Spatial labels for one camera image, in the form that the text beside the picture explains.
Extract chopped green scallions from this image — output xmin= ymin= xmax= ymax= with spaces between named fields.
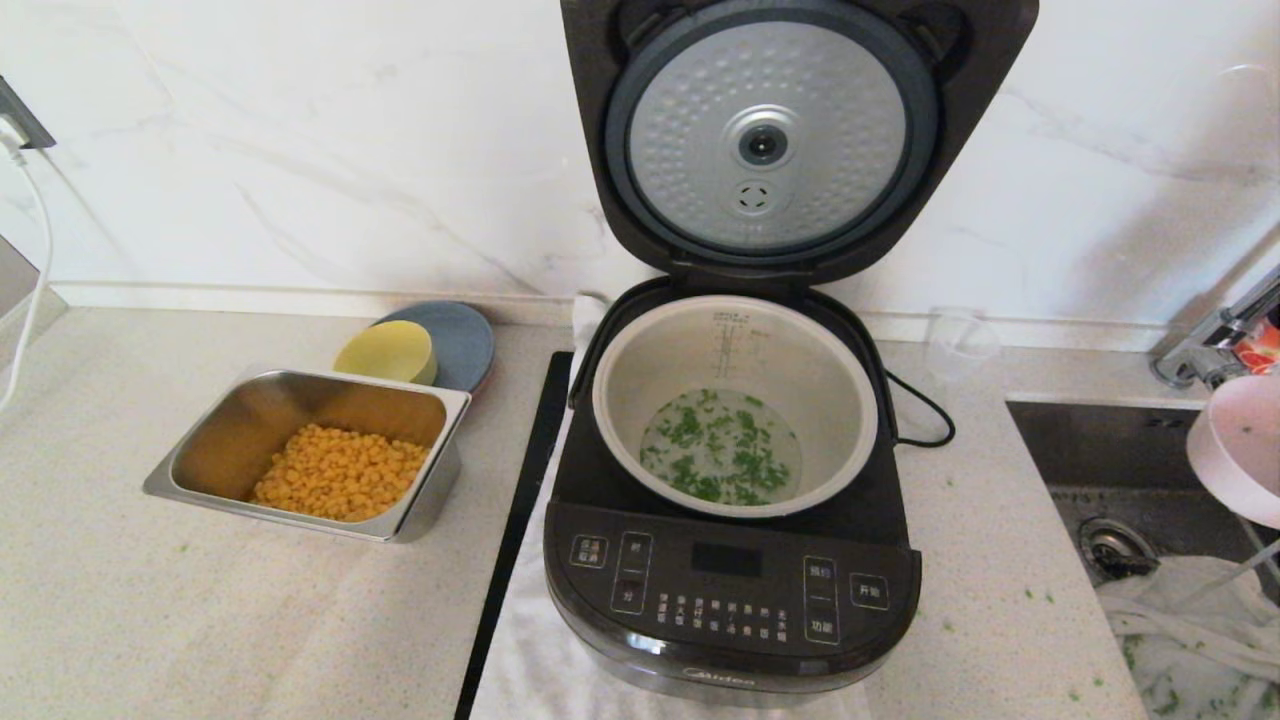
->
xmin=640 ymin=388 xmax=801 ymax=506

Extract black rice cooker lid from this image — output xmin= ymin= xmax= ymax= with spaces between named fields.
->
xmin=558 ymin=0 xmax=1039 ymax=291

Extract pink bowl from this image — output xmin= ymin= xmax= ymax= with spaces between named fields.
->
xmin=1187 ymin=375 xmax=1280 ymax=531

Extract grey inner cooking pot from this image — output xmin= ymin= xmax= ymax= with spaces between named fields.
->
xmin=592 ymin=294 xmax=879 ymax=519

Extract yellow bowl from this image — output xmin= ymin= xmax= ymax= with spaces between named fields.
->
xmin=332 ymin=320 xmax=438 ymax=388

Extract blue grey plate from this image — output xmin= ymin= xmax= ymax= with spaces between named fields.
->
xmin=372 ymin=300 xmax=497 ymax=396

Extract white towel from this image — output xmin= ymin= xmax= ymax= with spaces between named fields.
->
xmin=470 ymin=295 xmax=871 ymax=720

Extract clear plastic measuring cup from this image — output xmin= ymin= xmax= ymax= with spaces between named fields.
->
xmin=925 ymin=308 xmax=1003 ymax=379

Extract yellow corn kernels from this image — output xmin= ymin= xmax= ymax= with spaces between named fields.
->
xmin=250 ymin=423 xmax=431 ymax=524

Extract stainless steel tray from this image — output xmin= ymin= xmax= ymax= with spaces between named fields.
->
xmin=140 ymin=368 xmax=471 ymax=546

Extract metal sink drain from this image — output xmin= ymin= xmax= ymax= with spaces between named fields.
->
xmin=1078 ymin=517 xmax=1161 ymax=581

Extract chrome faucet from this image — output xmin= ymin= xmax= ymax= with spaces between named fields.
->
xmin=1150 ymin=265 xmax=1280 ymax=391

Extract white cloth with green bits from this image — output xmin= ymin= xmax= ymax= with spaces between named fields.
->
xmin=1095 ymin=555 xmax=1280 ymax=720

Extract red orange packet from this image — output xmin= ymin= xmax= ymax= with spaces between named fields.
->
xmin=1235 ymin=320 xmax=1280 ymax=377

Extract grey metal panel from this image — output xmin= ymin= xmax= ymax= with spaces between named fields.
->
xmin=0 ymin=235 xmax=69 ymax=376

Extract black power cord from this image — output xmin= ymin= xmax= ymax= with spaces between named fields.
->
xmin=885 ymin=370 xmax=956 ymax=448

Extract white power cable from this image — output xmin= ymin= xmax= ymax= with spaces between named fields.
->
xmin=0 ymin=120 xmax=56 ymax=416

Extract dark wall socket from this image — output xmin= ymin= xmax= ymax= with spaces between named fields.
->
xmin=0 ymin=75 xmax=59 ymax=153

